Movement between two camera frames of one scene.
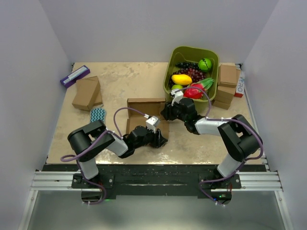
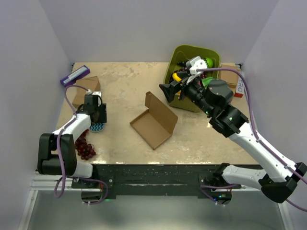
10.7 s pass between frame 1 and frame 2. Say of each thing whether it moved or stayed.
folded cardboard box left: stayed
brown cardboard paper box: moved
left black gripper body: moved
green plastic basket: stayed
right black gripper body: moved
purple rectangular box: stayed
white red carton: stayed
